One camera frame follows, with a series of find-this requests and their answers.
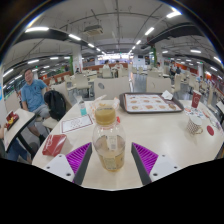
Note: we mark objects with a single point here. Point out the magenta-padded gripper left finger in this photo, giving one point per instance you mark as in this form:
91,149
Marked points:
78,158

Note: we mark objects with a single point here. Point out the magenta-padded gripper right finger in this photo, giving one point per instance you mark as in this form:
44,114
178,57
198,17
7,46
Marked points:
146,158

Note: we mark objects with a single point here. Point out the clear bottle with yellow drink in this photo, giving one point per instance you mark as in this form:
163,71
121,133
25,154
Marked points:
109,146

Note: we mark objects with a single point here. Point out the small clear water bottle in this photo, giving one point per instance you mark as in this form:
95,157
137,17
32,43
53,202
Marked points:
82,107

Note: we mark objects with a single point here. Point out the red carton box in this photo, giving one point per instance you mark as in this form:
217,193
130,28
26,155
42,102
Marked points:
54,145

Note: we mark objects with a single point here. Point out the white card with red border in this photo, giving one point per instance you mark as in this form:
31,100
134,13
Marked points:
76,123

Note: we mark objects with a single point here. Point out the dark brown food tray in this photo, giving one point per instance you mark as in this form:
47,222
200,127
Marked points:
150,102

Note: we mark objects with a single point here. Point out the black backpack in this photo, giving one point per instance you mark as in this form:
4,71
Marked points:
55,105

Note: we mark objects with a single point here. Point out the clear plastic bag with food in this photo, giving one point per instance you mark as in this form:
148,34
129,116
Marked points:
100,102

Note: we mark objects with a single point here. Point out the person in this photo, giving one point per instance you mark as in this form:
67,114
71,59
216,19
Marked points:
33,95
16,150

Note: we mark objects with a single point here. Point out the white paper napkin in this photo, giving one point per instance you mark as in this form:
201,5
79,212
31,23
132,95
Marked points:
167,95

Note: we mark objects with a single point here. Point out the beige side table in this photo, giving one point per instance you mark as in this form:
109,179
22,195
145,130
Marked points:
220,107
18,128

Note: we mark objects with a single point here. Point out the flat round red coaster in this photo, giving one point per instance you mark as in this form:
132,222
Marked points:
210,130

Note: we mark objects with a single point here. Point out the beige chair with round hole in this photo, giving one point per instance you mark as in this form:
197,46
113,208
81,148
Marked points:
111,87
158,85

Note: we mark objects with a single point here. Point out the beige dining chairs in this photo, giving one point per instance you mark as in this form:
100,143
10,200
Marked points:
80,81

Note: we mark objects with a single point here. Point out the red food box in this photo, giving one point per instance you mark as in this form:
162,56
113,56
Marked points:
12,119

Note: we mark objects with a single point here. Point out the red paper cup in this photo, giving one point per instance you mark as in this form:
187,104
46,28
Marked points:
196,99

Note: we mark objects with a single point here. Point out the ceiling air conditioner unit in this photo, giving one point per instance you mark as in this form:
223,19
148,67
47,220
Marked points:
93,30

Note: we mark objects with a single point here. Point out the ceiling lights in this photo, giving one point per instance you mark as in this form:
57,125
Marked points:
36,29

